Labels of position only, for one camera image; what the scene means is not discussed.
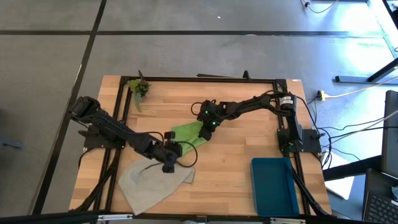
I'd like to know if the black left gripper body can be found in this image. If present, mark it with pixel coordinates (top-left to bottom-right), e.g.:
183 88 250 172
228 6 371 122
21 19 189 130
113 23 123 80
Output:
149 139 184 166

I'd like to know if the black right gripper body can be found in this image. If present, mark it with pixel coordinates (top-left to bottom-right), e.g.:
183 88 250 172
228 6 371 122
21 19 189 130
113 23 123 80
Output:
197 106 225 129

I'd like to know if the green microfiber towel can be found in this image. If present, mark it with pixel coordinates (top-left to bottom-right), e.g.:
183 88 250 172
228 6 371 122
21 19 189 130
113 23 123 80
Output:
171 120 209 156

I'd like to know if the grey waffle microfiber towel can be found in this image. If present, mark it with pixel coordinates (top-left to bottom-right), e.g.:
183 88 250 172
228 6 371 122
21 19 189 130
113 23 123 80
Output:
118 157 197 216

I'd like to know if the teal plastic basket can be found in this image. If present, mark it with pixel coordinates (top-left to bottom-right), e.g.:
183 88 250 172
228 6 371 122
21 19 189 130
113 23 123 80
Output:
250 157 300 218

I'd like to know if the trailing pale green plant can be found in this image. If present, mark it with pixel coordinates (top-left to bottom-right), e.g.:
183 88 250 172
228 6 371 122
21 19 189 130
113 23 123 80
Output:
132 92 146 112

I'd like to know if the spiky green potted plant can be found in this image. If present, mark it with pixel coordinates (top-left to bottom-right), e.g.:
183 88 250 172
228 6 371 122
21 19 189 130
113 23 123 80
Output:
127 78 152 97

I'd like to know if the black rig crossbar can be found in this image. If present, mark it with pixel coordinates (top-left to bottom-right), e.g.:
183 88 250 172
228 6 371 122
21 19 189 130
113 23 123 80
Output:
0 210 398 224

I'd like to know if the grey desk foot bar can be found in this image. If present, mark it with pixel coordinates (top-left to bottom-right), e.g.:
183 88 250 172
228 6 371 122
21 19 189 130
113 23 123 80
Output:
335 75 398 85

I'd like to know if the white board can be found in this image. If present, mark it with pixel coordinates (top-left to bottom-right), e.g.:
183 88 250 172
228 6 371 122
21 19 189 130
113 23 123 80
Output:
323 151 356 200

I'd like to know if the black desk crossbar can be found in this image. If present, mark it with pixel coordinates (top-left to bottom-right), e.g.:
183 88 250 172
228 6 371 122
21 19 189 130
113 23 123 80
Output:
322 154 383 182

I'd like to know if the black desk leg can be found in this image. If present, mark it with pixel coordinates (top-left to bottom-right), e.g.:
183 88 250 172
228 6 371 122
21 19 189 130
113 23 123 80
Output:
366 57 398 83

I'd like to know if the black monitor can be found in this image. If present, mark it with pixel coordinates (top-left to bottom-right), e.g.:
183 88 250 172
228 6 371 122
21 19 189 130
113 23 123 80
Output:
381 90 398 180

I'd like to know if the black laptop keyboard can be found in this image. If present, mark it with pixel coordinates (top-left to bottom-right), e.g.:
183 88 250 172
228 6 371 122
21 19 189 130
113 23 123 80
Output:
361 168 398 224

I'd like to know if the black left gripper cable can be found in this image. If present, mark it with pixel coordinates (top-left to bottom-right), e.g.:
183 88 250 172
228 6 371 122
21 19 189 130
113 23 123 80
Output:
175 140 199 169

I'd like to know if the black metal table frame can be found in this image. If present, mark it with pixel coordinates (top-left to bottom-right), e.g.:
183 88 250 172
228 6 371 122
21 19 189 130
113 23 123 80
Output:
70 74 333 218

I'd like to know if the silver metal bracket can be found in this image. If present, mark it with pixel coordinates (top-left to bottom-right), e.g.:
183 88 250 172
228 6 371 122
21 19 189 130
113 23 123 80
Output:
269 217 307 224
96 213 134 223

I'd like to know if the yellow cable with black plug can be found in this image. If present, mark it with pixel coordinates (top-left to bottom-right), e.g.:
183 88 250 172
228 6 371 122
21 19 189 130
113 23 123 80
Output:
298 0 340 15

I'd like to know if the pale yellow floor cable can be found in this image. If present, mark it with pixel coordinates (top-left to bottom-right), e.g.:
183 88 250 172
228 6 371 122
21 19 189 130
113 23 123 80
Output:
325 75 398 99

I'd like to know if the grey cable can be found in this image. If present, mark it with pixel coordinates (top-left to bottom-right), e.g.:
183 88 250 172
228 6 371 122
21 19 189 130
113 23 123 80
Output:
362 109 398 131

